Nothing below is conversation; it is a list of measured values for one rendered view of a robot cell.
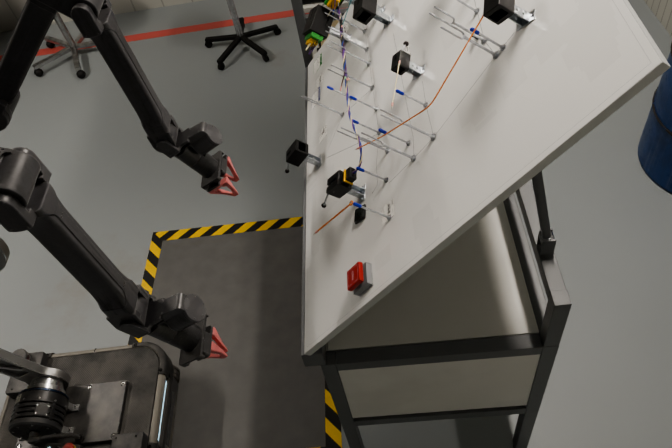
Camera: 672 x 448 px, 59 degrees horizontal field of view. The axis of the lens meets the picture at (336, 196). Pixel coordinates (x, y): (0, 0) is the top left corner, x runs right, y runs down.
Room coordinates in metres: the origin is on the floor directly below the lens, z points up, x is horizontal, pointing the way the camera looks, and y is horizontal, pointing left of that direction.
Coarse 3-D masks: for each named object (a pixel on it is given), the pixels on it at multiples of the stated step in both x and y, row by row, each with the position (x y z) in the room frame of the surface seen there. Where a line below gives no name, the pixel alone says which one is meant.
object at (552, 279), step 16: (528, 192) 0.96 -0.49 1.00; (528, 208) 0.91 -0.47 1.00; (528, 224) 0.87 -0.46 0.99; (544, 240) 0.77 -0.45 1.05; (544, 256) 0.76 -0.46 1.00; (544, 272) 0.72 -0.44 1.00; (560, 272) 0.71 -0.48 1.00; (560, 288) 0.67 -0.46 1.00; (560, 304) 0.63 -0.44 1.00; (544, 320) 0.65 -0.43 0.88; (560, 320) 0.62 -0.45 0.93; (544, 336) 0.63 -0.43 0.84; (560, 336) 0.62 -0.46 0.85
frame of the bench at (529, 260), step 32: (512, 224) 1.01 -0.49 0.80; (352, 352) 0.72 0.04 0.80; (384, 352) 0.70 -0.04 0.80; (416, 352) 0.68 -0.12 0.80; (448, 352) 0.66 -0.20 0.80; (480, 352) 0.65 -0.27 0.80; (512, 352) 0.63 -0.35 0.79; (544, 352) 0.62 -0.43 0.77; (544, 384) 0.62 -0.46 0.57; (384, 416) 0.69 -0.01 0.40; (416, 416) 0.67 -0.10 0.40; (448, 416) 0.66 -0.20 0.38; (480, 416) 0.64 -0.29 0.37
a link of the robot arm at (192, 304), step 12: (156, 300) 0.68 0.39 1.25; (168, 300) 0.67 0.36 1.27; (180, 300) 0.66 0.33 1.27; (192, 300) 0.67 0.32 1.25; (156, 312) 0.65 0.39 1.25; (168, 312) 0.64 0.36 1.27; (180, 312) 0.64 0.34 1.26; (192, 312) 0.64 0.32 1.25; (204, 312) 0.65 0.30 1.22; (120, 324) 0.63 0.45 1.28; (132, 324) 0.63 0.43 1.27; (168, 324) 0.64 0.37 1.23; (180, 324) 0.63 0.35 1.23; (192, 324) 0.63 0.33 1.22
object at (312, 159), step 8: (296, 144) 1.30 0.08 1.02; (304, 144) 1.31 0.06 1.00; (288, 152) 1.31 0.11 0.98; (296, 152) 1.27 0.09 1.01; (304, 152) 1.27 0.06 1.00; (288, 160) 1.28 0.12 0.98; (296, 160) 1.28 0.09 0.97; (304, 160) 1.29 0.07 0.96; (312, 160) 1.28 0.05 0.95; (320, 160) 1.29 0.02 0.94
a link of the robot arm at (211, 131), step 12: (180, 132) 1.19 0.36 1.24; (192, 132) 1.15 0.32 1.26; (204, 132) 1.13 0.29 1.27; (216, 132) 1.16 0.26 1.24; (156, 144) 1.12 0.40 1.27; (168, 144) 1.12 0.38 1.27; (180, 144) 1.14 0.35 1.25; (192, 144) 1.14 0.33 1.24; (204, 144) 1.13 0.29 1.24; (216, 144) 1.12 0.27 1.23; (168, 156) 1.12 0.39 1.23
